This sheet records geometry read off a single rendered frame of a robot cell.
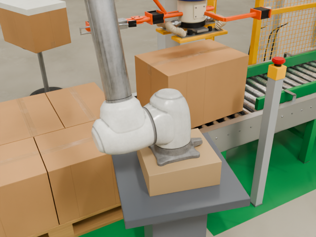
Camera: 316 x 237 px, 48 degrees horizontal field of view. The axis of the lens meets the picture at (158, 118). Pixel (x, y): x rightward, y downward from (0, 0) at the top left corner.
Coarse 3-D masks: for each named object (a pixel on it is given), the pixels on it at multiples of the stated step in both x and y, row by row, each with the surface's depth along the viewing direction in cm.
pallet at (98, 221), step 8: (104, 208) 219; (112, 208) 222; (120, 208) 236; (88, 216) 216; (96, 216) 230; (104, 216) 230; (112, 216) 230; (120, 216) 230; (64, 224) 209; (72, 224) 225; (80, 224) 225; (88, 224) 224; (96, 224) 224; (104, 224) 225; (40, 232) 204; (48, 232) 207; (56, 232) 209; (64, 232) 212; (72, 232) 215; (80, 232) 219
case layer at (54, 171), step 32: (32, 96) 267; (64, 96) 266; (96, 96) 265; (0, 128) 228; (32, 128) 227; (64, 128) 227; (0, 160) 198; (32, 160) 197; (64, 160) 197; (96, 160) 200; (0, 192) 180; (32, 192) 189; (64, 192) 199; (96, 192) 210; (0, 224) 189; (32, 224) 199
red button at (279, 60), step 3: (276, 57) 190; (279, 57) 190; (282, 57) 190; (273, 60) 188; (276, 60) 187; (279, 60) 186; (282, 60) 186; (276, 63) 188; (279, 63) 187; (282, 63) 187; (276, 66) 189; (279, 66) 189
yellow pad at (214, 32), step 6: (210, 30) 209; (216, 30) 211; (222, 30) 211; (174, 36) 204; (186, 36) 202; (192, 36) 202; (198, 36) 203; (204, 36) 205; (210, 36) 207; (180, 42) 198
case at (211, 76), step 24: (168, 48) 233; (192, 48) 232; (216, 48) 231; (144, 72) 218; (168, 72) 198; (192, 72) 202; (216, 72) 212; (240, 72) 223; (144, 96) 228; (192, 96) 210; (216, 96) 221; (240, 96) 233; (192, 120) 219
